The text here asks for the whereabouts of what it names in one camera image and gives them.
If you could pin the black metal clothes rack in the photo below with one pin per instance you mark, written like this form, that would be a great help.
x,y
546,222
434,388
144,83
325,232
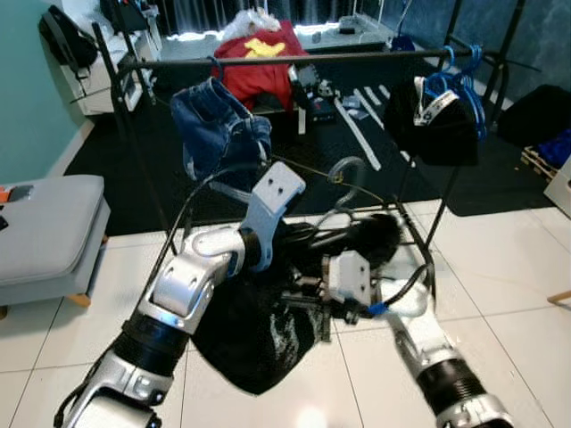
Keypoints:
x,y
312,59

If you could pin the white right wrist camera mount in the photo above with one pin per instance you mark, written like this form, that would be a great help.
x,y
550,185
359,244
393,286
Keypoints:
x,y
350,276

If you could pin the small orange box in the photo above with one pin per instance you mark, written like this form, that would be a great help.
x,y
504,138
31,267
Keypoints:
x,y
4,193

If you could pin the white shelf unit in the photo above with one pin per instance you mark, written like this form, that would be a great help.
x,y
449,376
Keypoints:
x,y
107,85

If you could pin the red cloth with yellow print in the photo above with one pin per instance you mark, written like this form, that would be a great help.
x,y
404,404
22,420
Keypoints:
x,y
263,76

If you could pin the light wooden leg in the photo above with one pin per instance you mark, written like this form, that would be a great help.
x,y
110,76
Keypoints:
x,y
558,296

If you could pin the dark curtain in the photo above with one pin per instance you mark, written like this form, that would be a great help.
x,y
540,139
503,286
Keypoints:
x,y
268,11

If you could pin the crumpled white plastic bag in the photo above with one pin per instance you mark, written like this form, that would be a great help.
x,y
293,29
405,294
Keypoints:
x,y
250,25

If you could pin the black soft bag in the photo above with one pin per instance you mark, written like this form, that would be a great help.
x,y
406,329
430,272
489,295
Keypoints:
x,y
535,116

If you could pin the white drawer cabinet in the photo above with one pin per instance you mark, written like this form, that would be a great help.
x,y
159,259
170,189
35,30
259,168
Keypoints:
x,y
560,189

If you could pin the black shirt with white print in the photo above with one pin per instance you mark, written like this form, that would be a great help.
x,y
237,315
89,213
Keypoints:
x,y
259,339

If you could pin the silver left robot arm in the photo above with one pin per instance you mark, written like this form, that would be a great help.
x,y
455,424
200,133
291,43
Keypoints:
x,y
178,285

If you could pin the long white flat slat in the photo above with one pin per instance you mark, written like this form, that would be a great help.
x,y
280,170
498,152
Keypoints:
x,y
361,134

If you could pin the blue fabric bundle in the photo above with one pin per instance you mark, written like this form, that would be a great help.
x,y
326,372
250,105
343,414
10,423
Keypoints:
x,y
558,150

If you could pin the black fabric bag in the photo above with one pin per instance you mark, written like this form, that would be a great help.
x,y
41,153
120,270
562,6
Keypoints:
x,y
125,13

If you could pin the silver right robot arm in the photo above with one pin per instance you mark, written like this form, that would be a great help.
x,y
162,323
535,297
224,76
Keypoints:
x,y
437,357

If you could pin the blue denim shorts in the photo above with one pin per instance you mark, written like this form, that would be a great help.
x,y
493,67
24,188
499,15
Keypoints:
x,y
219,129

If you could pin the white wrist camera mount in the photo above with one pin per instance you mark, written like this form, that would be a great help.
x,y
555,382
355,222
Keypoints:
x,y
350,276
272,201

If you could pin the wooden pallet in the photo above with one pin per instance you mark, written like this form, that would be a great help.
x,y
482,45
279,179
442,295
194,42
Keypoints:
x,y
535,162

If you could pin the grey upholstered ottoman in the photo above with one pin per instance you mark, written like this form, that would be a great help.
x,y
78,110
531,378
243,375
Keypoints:
x,y
49,232

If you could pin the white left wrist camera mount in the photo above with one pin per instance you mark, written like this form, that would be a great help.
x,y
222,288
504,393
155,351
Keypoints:
x,y
272,201

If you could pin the black backpack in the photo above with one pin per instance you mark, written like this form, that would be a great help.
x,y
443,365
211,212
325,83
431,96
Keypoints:
x,y
67,40

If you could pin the blue plastic hanger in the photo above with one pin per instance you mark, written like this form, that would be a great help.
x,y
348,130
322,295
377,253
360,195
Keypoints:
x,y
466,58
446,58
431,89
475,62

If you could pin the black electronic box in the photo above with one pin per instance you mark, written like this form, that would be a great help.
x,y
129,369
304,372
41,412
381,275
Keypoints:
x,y
312,94

